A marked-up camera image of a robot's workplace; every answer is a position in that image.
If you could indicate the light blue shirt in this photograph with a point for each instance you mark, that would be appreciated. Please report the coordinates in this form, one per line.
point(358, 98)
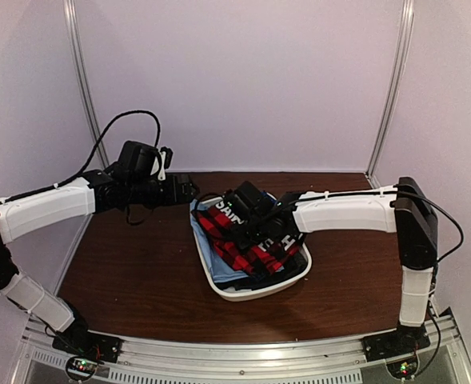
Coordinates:
point(219, 271)

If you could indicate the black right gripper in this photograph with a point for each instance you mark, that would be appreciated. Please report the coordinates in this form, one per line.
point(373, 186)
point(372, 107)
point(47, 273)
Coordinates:
point(244, 241)

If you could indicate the left circuit board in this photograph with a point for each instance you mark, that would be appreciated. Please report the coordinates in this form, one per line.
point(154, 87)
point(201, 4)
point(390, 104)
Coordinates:
point(80, 369)

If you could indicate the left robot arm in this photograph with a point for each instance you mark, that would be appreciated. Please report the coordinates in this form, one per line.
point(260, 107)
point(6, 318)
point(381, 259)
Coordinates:
point(94, 192)

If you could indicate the left aluminium frame post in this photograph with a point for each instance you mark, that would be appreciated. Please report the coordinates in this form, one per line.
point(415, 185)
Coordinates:
point(71, 21)

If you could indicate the red black plaid shirt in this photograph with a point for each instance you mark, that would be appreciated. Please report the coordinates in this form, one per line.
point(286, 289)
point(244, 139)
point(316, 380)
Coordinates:
point(236, 254)

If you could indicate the dark shirt in basin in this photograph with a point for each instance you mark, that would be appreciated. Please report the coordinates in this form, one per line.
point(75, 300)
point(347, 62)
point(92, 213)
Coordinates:
point(292, 268)

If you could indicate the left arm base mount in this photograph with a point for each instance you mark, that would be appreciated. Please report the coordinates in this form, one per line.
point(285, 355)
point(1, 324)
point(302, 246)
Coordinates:
point(84, 343)

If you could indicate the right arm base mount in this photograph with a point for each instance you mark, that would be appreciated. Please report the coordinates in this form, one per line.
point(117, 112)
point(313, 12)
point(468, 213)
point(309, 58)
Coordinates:
point(394, 343)

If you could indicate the aluminium front rail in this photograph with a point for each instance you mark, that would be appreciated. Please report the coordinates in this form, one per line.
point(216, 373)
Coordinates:
point(335, 360)

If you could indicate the aluminium frame post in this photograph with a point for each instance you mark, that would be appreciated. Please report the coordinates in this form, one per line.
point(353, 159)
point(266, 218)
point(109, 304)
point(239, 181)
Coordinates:
point(71, 21)
point(405, 32)

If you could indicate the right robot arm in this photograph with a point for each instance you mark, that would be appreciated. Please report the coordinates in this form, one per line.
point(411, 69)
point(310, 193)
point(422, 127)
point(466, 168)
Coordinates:
point(401, 209)

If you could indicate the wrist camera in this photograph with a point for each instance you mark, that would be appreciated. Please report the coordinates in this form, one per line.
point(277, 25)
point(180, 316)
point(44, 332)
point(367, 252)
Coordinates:
point(244, 202)
point(138, 161)

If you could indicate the blue plaid shirt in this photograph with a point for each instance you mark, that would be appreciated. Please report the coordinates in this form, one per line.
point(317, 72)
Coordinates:
point(268, 201)

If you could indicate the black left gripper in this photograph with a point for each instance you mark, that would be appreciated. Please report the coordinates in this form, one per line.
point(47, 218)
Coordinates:
point(173, 196)

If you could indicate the circuit board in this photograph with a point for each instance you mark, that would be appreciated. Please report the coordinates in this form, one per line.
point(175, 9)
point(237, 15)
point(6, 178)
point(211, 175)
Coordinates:
point(80, 369)
point(403, 369)

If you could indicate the right circuit board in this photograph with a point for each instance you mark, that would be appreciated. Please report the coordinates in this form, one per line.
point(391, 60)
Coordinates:
point(403, 369)

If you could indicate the white plastic basin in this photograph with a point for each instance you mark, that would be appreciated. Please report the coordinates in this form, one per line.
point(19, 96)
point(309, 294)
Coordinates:
point(231, 294)

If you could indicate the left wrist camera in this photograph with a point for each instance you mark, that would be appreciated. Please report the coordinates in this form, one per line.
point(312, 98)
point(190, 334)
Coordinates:
point(138, 161)

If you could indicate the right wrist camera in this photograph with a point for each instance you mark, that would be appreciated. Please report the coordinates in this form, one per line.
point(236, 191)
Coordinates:
point(244, 202)

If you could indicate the right aluminium frame post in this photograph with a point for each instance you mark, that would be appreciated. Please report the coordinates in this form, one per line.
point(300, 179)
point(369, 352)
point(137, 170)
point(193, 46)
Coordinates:
point(405, 32)

